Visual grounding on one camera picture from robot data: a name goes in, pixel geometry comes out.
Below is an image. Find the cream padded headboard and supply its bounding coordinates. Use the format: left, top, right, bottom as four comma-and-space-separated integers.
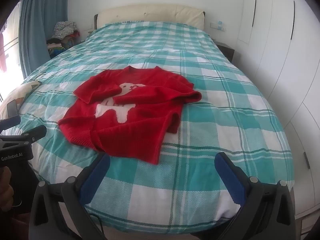
94, 5, 206, 29

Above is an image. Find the red sweater with white print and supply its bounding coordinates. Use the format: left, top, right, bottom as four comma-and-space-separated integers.
58, 66, 202, 165

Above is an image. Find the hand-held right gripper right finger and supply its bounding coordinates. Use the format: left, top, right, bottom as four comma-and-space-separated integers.
214, 152, 303, 240

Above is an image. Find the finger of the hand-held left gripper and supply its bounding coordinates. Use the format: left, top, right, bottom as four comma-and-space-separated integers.
0, 116, 21, 132
0, 124, 47, 143

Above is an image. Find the teal checked bed sheet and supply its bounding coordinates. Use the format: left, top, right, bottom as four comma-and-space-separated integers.
19, 20, 295, 228

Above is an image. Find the patterned cushion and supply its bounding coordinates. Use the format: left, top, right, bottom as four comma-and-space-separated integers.
0, 80, 42, 120

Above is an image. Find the pile of mixed clothes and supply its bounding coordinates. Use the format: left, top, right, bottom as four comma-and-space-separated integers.
46, 21, 81, 59

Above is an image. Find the black cable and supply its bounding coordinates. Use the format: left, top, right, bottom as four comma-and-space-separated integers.
89, 214, 105, 240

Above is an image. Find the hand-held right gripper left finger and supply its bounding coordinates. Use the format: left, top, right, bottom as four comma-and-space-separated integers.
29, 152, 111, 240

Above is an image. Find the dark bedside table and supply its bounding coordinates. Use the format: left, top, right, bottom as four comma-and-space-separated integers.
215, 41, 235, 63

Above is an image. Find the person's left hand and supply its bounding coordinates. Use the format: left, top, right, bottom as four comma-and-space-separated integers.
0, 166, 14, 207

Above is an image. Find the blue curtain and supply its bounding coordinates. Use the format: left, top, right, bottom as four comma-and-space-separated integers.
19, 0, 69, 80

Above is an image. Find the white wardrobe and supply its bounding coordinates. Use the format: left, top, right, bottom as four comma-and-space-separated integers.
236, 0, 320, 230

